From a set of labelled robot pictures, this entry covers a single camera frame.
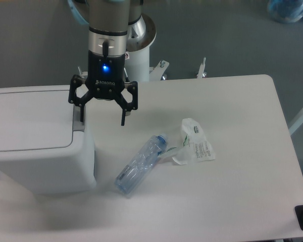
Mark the crumpled white plastic bag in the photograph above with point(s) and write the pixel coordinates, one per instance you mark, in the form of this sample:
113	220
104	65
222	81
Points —
195	146

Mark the blue plastic bag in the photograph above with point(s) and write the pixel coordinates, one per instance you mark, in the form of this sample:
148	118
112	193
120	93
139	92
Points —
285	12

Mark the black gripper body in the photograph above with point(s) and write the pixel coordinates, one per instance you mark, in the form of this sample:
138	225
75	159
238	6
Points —
105	76

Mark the clear plastic water bottle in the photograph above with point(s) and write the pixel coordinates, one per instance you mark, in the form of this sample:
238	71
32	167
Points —
141	164

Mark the white trash can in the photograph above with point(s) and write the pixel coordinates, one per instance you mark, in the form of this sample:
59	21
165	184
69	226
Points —
44	146

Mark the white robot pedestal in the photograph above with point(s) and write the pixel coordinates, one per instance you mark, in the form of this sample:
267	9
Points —
141	36

